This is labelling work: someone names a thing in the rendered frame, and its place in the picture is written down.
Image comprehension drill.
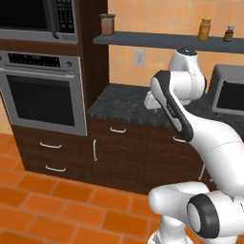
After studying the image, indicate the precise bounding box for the silver oven door handle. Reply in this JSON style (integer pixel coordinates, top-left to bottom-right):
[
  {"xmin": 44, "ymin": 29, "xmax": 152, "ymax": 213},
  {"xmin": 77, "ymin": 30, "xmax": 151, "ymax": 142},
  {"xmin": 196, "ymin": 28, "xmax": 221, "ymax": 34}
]
[{"xmin": 0, "ymin": 66, "xmax": 79, "ymax": 79}]

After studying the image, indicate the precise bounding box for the yellow bottle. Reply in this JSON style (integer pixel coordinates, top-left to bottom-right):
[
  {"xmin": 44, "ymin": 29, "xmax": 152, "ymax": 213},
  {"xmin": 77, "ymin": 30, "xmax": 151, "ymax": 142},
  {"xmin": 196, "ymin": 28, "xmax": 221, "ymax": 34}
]
[{"xmin": 197, "ymin": 17, "xmax": 213, "ymax": 42}]

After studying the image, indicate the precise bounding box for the white wall socket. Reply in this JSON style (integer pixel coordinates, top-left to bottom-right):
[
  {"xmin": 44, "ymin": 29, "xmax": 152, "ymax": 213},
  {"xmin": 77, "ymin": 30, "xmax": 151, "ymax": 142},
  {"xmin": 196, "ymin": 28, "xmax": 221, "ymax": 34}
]
[{"xmin": 134, "ymin": 49, "xmax": 146, "ymax": 67}]

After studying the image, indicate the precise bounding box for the dark wood tall cabinet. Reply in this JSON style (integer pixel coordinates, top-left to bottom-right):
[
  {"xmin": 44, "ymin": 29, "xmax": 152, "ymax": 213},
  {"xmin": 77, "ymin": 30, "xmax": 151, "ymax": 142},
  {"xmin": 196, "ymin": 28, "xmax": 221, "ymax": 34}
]
[{"xmin": 0, "ymin": 0, "xmax": 110, "ymax": 184}]

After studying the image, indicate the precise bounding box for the brown jar with dark lid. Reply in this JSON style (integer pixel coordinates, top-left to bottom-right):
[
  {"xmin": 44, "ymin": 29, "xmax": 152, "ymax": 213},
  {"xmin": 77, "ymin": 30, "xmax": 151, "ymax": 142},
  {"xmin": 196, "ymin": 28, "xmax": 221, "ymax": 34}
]
[{"xmin": 99, "ymin": 12, "xmax": 116, "ymax": 36}]

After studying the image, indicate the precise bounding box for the dark wood cupboard door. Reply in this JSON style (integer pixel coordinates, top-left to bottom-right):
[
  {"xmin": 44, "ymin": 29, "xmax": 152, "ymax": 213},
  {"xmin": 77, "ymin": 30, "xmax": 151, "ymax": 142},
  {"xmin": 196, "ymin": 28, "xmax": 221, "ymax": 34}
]
[
  {"xmin": 146, "ymin": 146, "xmax": 213, "ymax": 195},
  {"xmin": 91, "ymin": 136, "xmax": 151, "ymax": 193}
]

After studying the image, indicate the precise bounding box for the silver cupboard door handle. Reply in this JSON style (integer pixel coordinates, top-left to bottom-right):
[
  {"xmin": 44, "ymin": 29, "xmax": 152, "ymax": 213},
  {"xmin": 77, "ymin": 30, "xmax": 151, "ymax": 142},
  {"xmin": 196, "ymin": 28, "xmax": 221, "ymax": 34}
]
[
  {"xmin": 198, "ymin": 161, "xmax": 207, "ymax": 181},
  {"xmin": 92, "ymin": 138, "xmax": 98, "ymax": 162}
]

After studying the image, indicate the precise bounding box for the silver built-in microwave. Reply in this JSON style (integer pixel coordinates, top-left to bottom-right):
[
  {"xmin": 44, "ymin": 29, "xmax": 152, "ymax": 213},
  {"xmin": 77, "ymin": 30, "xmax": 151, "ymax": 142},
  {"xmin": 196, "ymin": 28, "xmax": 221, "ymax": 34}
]
[{"xmin": 0, "ymin": 0, "xmax": 80, "ymax": 45}]

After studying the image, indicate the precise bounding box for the dark wood drawer front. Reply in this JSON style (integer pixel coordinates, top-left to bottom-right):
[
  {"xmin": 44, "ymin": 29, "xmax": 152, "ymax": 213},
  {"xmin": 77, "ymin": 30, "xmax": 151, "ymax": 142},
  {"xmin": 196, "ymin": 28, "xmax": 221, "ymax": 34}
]
[
  {"xmin": 148, "ymin": 126, "xmax": 199, "ymax": 152},
  {"xmin": 19, "ymin": 152, "xmax": 95, "ymax": 184},
  {"xmin": 11, "ymin": 124, "xmax": 93, "ymax": 159},
  {"xmin": 89, "ymin": 117, "xmax": 151, "ymax": 140}
]

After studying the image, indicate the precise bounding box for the silver built-in oven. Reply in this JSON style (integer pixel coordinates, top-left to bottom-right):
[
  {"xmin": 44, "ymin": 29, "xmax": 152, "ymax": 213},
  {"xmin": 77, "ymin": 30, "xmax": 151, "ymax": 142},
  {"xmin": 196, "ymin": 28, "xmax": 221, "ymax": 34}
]
[{"xmin": 0, "ymin": 50, "xmax": 89, "ymax": 137}]

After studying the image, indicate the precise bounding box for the grey microwave door handle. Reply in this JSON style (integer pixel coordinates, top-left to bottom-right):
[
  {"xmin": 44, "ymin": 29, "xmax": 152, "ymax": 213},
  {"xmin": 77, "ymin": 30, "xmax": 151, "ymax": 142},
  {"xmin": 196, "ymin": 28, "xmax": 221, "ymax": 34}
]
[{"xmin": 43, "ymin": 0, "xmax": 61, "ymax": 40}]

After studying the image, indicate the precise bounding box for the silver drawer handle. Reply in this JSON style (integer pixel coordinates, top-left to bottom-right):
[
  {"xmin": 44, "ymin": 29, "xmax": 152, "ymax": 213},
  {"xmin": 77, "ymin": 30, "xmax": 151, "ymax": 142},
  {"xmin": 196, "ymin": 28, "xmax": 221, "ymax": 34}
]
[
  {"xmin": 45, "ymin": 164, "xmax": 68, "ymax": 173},
  {"xmin": 39, "ymin": 141, "xmax": 63, "ymax": 150},
  {"xmin": 173, "ymin": 135, "xmax": 188, "ymax": 144},
  {"xmin": 110, "ymin": 126, "xmax": 128, "ymax": 134}
]

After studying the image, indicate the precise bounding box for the oven door with dark window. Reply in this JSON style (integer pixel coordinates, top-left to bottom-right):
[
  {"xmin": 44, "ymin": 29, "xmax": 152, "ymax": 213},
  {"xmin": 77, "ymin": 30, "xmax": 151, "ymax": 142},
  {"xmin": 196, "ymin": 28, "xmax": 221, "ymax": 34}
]
[{"xmin": 0, "ymin": 67, "xmax": 88, "ymax": 137}]

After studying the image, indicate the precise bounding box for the grey wall shelf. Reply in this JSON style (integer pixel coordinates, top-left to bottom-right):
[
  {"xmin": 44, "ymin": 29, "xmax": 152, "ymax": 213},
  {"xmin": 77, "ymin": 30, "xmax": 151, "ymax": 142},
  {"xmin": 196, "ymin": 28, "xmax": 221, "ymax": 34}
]
[{"xmin": 92, "ymin": 30, "xmax": 244, "ymax": 54}]

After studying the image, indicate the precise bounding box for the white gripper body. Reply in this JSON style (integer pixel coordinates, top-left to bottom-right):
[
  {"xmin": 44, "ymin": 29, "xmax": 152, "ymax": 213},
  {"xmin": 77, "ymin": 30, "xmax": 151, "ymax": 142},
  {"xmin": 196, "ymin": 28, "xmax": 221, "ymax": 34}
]
[{"xmin": 143, "ymin": 91, "xmax": 166, "ymax": 112}]

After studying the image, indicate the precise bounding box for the grey toaster oven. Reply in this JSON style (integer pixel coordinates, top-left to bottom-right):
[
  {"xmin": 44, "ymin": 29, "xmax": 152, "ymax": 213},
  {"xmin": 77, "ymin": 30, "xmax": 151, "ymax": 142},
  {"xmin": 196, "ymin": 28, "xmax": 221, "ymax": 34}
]
[{"xmin": 207, "ymin": 64, "xmax": 244, "ymax": 116}]

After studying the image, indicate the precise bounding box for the small dark brown bottle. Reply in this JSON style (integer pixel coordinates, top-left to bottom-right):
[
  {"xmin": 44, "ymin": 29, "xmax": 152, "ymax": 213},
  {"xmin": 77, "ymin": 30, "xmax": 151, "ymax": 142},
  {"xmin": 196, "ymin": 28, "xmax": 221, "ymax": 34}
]
[{"xmin": 223, "ymin": 25, "xmax": 235, "ymax": 43}]

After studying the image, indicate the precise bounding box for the microwave door with dark window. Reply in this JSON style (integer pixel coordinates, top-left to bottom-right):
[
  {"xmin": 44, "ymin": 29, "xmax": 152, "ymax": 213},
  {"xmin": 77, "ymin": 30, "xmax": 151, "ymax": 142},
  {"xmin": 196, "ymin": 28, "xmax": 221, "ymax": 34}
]
[{"xmin": 0, "ymin": 0, "xmax": 54, "ymax": 34}]

